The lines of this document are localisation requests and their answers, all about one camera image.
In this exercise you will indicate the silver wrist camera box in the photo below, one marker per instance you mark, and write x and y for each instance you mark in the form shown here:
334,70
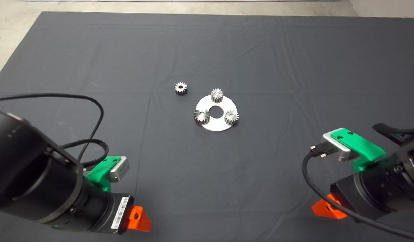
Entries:
121,169
341,151

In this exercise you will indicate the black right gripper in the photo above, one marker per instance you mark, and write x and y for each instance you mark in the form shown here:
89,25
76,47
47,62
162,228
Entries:
351,196

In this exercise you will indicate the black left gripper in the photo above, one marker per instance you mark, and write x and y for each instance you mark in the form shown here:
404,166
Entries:
118,213

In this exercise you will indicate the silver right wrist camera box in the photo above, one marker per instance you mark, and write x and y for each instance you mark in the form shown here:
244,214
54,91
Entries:
341,151

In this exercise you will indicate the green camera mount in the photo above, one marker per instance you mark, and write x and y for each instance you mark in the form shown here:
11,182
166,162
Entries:
99,173
361,146

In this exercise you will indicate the round metal plate with hole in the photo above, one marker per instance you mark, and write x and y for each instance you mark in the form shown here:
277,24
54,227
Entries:
215,125

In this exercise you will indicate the green left camera mount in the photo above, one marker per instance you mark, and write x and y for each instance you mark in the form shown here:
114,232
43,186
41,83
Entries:
99,173

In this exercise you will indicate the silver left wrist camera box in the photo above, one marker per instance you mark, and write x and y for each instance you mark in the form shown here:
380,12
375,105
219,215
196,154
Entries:
121,169

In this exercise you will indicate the large steel gear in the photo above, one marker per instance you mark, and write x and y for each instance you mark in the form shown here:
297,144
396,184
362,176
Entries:
202,117

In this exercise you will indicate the dark grey table cloth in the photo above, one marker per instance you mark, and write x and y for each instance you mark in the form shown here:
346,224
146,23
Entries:
227,185

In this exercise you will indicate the green right camera mount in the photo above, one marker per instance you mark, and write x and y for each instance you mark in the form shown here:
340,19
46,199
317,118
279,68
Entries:
361,146

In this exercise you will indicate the small steel gear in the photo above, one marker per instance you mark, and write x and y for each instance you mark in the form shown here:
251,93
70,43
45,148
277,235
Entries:
231,117
217,95
178,91

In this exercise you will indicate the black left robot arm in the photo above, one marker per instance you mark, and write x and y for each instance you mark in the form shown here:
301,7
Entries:
25,161

